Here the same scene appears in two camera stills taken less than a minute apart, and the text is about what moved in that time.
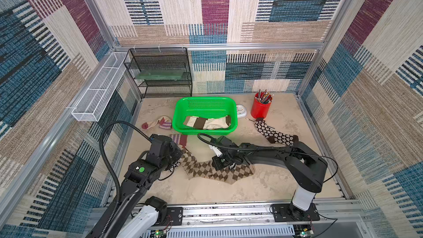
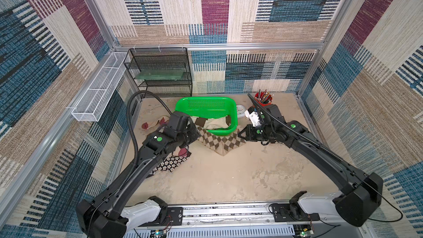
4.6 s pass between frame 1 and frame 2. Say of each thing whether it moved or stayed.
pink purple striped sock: stayed
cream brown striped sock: stayed
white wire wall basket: stayed
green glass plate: stayed
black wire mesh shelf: stayed
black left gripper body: moved
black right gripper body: moved
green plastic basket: stayed
